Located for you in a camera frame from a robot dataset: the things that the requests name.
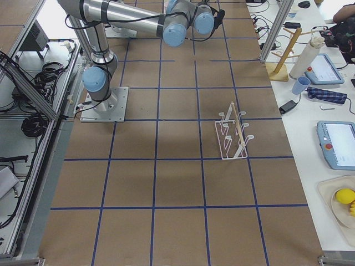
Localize beige tray on desk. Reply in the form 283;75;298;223
317;175;354;248

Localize lower teach pendant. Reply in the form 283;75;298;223
317;121;354;171

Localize wooden mug tree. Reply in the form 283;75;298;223
266;27;312;81

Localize white paper roll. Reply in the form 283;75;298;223
289;37;325;79

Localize upper teach pendant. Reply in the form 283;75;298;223
305;53;344;85

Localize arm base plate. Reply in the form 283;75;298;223
80;87;129;122

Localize blue checkered cloth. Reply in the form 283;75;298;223
307;87;347;105

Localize white wire cup rack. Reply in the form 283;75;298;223
214;102;254;160

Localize black power adapter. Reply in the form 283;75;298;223
279;100;298;115

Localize beige plate on tray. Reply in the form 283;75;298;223
331;189;354;229

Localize yellow toy lemon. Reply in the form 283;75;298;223
335;188;355;204

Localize aluminium frame post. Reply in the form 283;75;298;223
260;0;294;63

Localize coiled black cables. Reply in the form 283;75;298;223
21;113;49;138

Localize teach pendant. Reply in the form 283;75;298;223
305;53;344;85
317;121;354;171

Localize blue cup on desk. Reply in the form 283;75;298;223
292;76;311;95

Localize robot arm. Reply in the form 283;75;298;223
59;1;225;122

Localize grey control box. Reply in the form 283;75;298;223
19;21;49;59

